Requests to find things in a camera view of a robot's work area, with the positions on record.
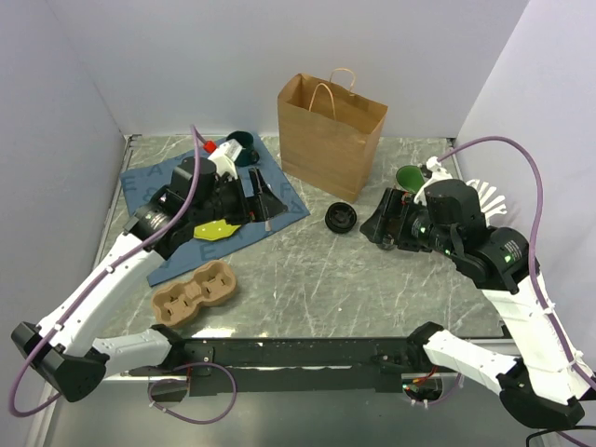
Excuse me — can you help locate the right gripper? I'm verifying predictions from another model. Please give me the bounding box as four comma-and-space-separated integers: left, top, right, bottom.
359, 185, 458, 258

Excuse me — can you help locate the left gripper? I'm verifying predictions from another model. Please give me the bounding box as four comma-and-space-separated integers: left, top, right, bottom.
191, 167, 288, 226

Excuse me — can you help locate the black plastic lid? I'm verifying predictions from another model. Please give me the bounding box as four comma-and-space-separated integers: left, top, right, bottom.
324, 202, 358, 234

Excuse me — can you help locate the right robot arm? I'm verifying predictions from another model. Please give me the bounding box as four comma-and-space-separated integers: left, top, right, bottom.
359, 179, 595, 431

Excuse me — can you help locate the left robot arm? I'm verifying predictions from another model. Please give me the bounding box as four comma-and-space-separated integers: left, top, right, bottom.
11, 156, 288, 402

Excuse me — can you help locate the dark green mug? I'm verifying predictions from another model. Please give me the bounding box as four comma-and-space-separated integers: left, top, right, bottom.
226, 130, 260, 168

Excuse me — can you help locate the yellow dotted plate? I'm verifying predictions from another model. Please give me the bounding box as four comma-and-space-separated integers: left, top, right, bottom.
193, 220, 240, 241

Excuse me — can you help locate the white mug green inside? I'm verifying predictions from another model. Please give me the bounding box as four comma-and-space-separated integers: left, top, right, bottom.
395, 165, 427, 194

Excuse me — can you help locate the brown paper bag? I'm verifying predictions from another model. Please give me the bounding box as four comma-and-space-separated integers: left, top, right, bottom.
278, 74, 388, 203

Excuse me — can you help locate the blue letter placemat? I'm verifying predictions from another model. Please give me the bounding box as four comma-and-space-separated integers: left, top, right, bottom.
120, 135, 309, 286

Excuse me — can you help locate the cardboard cup carrier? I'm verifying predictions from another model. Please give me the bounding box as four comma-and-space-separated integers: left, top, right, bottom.
151, 260, 237, 329

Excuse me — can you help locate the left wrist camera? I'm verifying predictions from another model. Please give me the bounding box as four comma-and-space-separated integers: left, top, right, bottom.
208, 141, 241, 179

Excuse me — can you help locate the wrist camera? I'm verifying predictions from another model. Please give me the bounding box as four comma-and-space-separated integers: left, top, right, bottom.
208, 141, 241, 179
413, 156, 453, 206

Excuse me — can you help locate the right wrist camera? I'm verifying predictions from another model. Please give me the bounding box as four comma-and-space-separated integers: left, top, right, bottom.
413, 156, 453, 206

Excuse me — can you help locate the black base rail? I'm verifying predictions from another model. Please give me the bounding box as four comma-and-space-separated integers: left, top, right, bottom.
129, 326, 444, 397

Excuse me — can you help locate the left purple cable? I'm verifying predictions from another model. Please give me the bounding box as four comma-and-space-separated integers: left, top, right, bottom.
7, 124, 209, 417

